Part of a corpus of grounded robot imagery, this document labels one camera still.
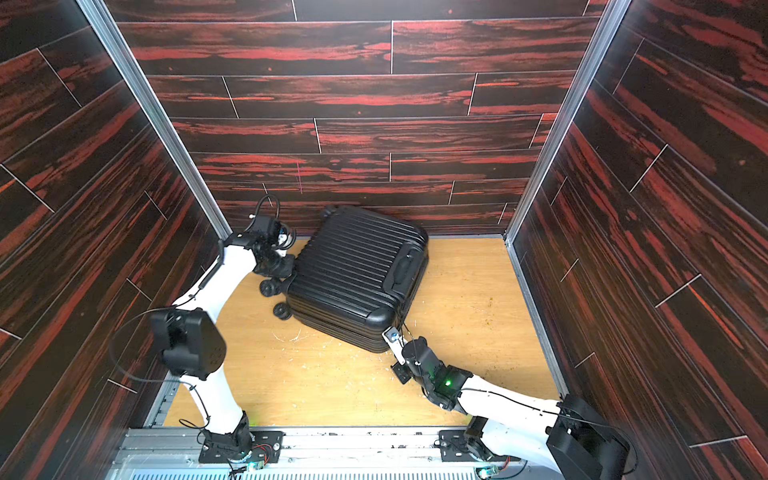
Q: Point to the aluminium corner post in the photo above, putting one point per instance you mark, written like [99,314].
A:
[108,33]
[607,27]

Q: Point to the left aluminium corner post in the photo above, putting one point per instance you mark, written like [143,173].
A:
[108,33]

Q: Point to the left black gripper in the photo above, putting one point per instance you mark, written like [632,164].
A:
[291,267]

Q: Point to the right aluminium corner post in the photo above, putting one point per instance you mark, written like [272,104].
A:
[607,27]

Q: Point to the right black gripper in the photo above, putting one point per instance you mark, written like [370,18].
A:
[411,349]

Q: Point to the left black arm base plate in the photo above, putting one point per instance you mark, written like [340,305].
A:
[259,446]

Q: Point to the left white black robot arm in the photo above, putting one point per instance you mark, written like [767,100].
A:
[192,348]

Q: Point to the silver aluminium front rail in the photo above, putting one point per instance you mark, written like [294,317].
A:
[303,453]

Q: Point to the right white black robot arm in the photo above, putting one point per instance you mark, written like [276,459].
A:
[566,436]

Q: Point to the black ribbed hard-shell suitcase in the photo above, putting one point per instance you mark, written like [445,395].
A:
[355,278]

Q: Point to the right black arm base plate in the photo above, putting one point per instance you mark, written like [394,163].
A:
[455,445]

